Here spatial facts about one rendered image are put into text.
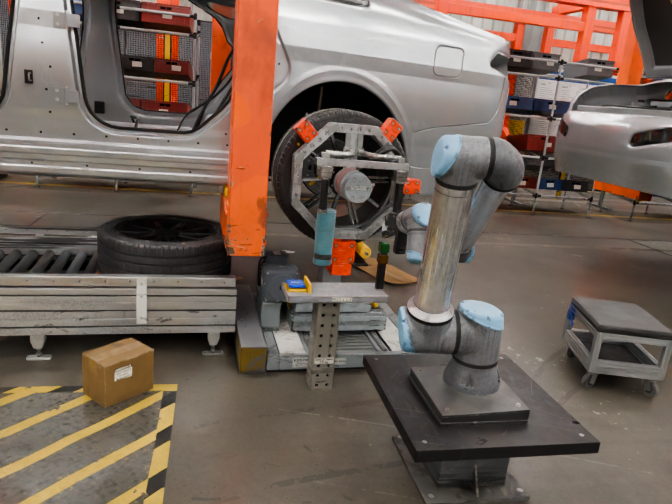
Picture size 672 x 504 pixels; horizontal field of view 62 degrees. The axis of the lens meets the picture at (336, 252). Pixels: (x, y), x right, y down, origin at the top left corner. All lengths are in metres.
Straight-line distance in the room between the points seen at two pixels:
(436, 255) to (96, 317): 1.61
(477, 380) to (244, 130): 1.34
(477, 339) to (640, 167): 2.95
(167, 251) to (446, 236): 1.46
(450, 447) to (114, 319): 1.60
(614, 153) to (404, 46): 2.17
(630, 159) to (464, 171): 3.17
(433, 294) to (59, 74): 2.03
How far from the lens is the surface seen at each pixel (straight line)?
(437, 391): 1.91
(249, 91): 2.39
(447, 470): 2.01
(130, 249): 2.72
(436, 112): 3.17
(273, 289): 2.72
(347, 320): 2.86
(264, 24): 2.40
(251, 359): 2.58
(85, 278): 2.63
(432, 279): 1.70
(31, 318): 2.74
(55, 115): 2.99
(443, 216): 1.59
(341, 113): 2.68
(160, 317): 2.67
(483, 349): 1.87
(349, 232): 2.69
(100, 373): 2.35
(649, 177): 4.58
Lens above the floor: 1.24
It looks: 16 degrees down
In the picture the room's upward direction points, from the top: 6 degrees clockwise
